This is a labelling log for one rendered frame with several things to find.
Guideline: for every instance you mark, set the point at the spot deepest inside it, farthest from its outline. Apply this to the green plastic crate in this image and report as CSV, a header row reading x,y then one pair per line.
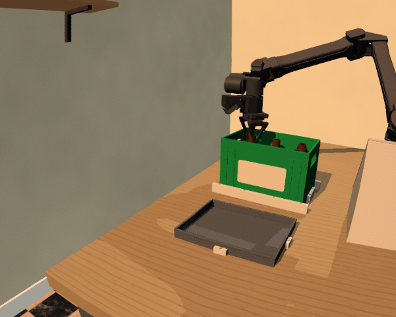
x,y
279,172

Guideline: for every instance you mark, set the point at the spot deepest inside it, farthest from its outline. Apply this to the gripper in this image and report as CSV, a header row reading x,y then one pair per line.
x,y
254,120

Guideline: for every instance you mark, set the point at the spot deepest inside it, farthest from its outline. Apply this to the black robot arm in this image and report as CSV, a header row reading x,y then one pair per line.
x,y
354,45

